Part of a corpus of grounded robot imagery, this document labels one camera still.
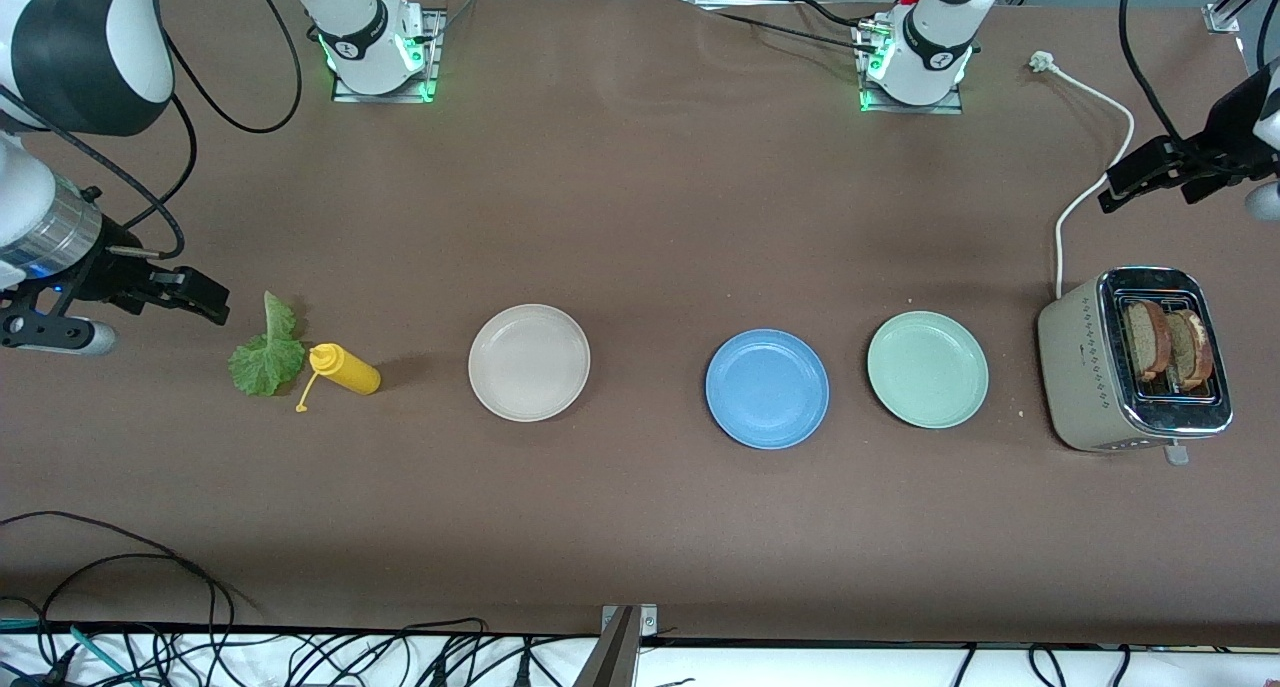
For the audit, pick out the blue plate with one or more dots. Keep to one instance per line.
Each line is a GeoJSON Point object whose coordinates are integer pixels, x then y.
{"type": "Point", "coordinates": [767, 389]}

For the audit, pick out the pale green plate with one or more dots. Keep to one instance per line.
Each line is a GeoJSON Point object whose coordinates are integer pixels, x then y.
{"type": "Point", "coordinates": [927, 369]}

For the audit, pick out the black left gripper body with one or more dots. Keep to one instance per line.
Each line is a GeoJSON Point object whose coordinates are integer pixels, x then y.
{"type": "Point", "coordinates": [1229, 126]}

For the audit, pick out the beige metal toaster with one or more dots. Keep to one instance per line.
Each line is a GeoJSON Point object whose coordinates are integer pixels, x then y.
{"type": "Point", "coordinates": [1085, 377]}

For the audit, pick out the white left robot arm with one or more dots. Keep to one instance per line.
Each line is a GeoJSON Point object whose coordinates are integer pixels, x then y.
{"type": "Point", "coordinates": [925, 57]}

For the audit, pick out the light brown bread slice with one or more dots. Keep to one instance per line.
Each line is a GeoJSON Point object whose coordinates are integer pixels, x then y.
{"type": "Point", "coordinates": [1143, 339]}

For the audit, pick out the white plate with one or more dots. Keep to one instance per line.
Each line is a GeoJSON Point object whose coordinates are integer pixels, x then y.
{"type": "Point", "coordinates": [529, 363]}

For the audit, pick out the yellow squeeze bottle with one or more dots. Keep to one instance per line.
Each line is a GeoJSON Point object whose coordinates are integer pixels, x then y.
{"type": "Point", "coordinates": [350, 372]}

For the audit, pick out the green lettuce leaf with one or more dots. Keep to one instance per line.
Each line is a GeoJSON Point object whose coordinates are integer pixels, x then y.
{"type": "Point", "coordinates": [265, 362]}

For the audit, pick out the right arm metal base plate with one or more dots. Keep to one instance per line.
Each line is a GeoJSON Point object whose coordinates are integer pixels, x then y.
{"type": "Point", "coordinates": [432, 67]}

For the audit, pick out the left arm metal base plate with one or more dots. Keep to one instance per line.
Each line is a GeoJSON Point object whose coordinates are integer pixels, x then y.
{"type": "Point", "coordinates": [910, 108]}

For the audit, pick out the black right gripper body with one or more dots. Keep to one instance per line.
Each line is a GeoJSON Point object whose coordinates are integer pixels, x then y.
{"type": "Point", "coordinates": [106, 263]}

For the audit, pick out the dark crust bread slice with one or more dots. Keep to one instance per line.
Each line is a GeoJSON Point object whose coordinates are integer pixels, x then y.
{"type": "Point", "coordinates": [1190, 352]}

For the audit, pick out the slanted aluminium profile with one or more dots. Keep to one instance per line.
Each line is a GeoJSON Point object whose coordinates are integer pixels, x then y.
{"type": "Point", "coordinates": [1235, 2]}

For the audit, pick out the aluminium frame post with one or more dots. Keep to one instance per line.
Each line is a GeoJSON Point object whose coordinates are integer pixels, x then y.
{"type": "Point", "coordinates": [618, 657]}

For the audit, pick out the white lower shelf board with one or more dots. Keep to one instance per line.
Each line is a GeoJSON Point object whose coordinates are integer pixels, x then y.
{"type": "Point", "coordinates": [800, 667]}

